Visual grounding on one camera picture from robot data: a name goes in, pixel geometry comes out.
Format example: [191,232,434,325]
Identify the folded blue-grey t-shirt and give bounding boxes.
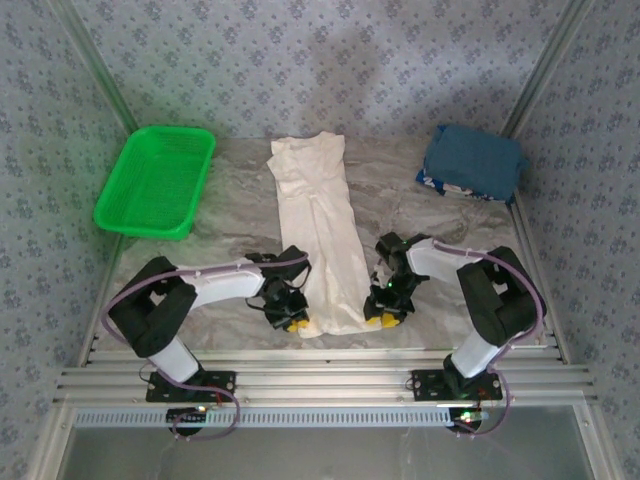
[423,123,530,202]

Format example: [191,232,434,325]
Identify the folded royal blue printed t-shirt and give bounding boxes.
[415,167,516,206]

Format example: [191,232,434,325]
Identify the aluminium corner post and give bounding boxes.
[499,0,596,139]
[49,0,140,132]

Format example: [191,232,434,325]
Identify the controller board with LED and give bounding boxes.
[167,406,210,434]
[447,406,490,434]

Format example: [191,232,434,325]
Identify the grey slotted cable duct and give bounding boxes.
[73,408,454,430]

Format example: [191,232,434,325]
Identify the white t-shirt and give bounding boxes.
[266,130,374,340]

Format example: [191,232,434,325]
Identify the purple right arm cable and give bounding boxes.
[432,241,550,441]

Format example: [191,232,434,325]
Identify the grey glossy lower panel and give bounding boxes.
[57,427,599,480]

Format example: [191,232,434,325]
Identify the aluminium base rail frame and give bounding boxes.
[52,347,599,407]

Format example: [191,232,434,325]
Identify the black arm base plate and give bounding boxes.
[410,368,504,404]
[145,368,237,404]

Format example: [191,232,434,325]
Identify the green plastic basket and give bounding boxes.
[93,125,217,242]

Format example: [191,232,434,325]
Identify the black thin camera cable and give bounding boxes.
[243,258,315,315]

